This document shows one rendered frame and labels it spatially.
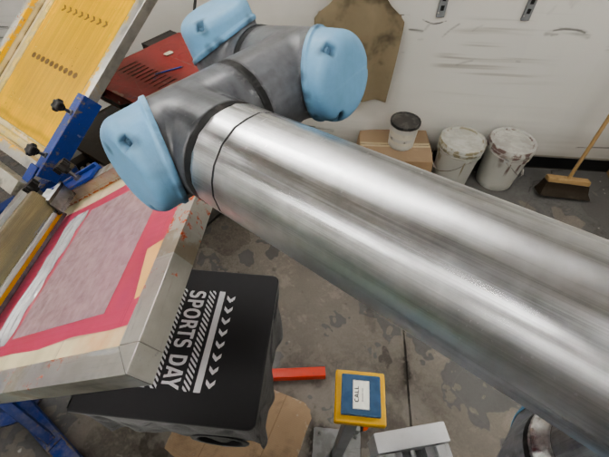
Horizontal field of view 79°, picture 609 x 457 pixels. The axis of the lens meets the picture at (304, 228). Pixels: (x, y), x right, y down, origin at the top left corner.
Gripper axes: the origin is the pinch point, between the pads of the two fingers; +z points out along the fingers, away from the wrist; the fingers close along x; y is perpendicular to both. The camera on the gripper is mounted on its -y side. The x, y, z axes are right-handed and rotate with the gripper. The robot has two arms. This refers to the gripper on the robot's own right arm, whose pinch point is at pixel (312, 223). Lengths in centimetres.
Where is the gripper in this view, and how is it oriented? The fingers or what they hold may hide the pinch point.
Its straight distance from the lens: 63.2
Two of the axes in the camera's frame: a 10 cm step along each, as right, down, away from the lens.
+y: -0.9, 7.7, -6.3
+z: 2.9, 6.3, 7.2
